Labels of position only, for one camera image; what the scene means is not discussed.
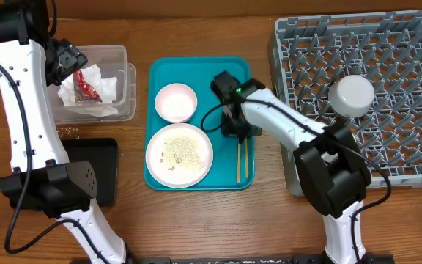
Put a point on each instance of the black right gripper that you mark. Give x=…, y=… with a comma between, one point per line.
x=228, y=130

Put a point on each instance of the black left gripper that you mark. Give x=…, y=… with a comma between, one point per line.
x=71, y=59

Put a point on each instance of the wooden chopstick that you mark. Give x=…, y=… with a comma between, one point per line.
x=246, y=158
x=238, y=162

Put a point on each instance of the red snack wrapper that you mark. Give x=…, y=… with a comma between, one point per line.
x=83, y=91

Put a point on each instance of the white grey bowl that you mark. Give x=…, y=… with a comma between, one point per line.
x=352, y=96

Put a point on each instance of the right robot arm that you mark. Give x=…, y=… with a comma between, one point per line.
x=332, y=173

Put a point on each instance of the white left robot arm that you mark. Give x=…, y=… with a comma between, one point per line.
x=43, y=178

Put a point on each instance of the grey dishwasher rack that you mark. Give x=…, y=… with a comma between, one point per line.
x=310, y=53

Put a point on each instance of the clear plastic bin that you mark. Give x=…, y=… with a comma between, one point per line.
x=112, y=61

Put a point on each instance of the small pink saucer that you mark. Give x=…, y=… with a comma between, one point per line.
x=176, y=103

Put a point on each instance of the teal plastic tray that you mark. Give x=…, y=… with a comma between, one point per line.
x=198, y=73

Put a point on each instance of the large pink dirty plate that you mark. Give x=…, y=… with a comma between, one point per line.
x=179, y=155

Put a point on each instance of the black tray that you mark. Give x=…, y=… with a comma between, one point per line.
x=103, y=155

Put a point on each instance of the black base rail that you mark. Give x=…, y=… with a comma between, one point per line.
x=299, y=259

